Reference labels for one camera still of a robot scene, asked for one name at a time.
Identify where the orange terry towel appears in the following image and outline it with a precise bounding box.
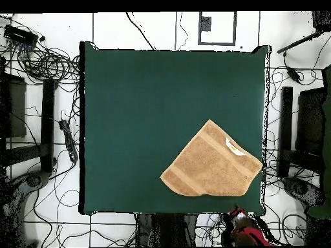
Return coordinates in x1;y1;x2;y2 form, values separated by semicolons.
159;119;264;198

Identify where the grey square floor frame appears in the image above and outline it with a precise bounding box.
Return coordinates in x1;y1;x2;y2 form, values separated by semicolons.
198;11;237;47

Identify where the black hub box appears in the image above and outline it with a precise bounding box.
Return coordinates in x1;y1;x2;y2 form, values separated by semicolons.
3;24;39;48

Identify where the long black cable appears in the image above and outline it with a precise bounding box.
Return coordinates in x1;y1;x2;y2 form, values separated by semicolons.
125;12;156;50

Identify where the black tripod stand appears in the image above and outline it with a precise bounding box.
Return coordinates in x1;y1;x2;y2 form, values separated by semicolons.
277;10;331;54

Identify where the black flat panel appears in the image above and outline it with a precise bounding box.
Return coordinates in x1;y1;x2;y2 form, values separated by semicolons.
295;87;326;156
0;73;27;139

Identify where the dark green fabric sheet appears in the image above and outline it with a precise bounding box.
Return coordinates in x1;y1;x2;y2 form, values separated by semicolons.
307;64;331;220

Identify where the black metal beam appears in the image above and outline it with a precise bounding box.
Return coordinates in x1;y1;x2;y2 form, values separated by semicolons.
277;86;294;178
40;78;56;173

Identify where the black power adapter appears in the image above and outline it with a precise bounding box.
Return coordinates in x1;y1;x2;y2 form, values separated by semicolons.
283;51;302;84

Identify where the tangled black cable bundle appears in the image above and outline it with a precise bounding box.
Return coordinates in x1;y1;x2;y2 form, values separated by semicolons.
15;43;81;86

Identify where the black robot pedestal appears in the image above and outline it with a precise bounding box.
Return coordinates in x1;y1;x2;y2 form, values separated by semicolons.
135;212;198;247

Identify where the black power strip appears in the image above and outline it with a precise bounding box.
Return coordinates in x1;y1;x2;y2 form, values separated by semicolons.
58;119;79;163

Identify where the dark green table cloth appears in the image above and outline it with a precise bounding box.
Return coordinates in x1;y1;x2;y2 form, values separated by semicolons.
78;40;272;216

